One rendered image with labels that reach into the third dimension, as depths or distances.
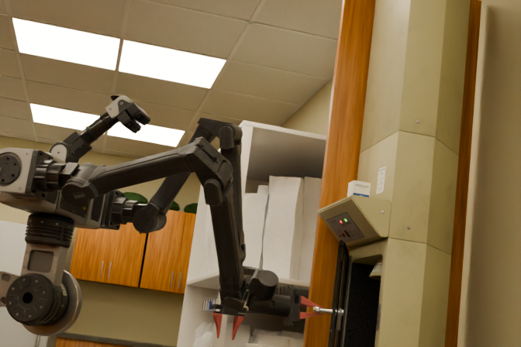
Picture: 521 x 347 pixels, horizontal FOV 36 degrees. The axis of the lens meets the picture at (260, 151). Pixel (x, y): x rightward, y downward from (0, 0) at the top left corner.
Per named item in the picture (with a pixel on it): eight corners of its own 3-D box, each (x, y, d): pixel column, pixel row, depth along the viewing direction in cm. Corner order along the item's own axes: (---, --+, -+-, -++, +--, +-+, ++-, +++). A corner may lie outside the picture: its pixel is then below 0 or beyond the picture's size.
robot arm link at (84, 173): (63, 162, 215) (53, 173, 210) (98, 164, 212) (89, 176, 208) (70, 190, 220) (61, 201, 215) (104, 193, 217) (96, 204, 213)
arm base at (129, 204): (115, 230, 265) (121, 194, 267) (137, 232, 263) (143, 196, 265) (104, 225, 257) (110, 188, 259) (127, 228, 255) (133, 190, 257)
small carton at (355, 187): (362, 206, 232) (364, 185, 233) (368, 204, 227) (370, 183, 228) (346, 203, 231) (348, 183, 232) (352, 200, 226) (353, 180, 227)
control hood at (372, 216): (349, 248, 247) (353, 215, 250) (388, 237, 216) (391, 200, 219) (313, 242, 245) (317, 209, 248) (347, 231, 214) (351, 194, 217)
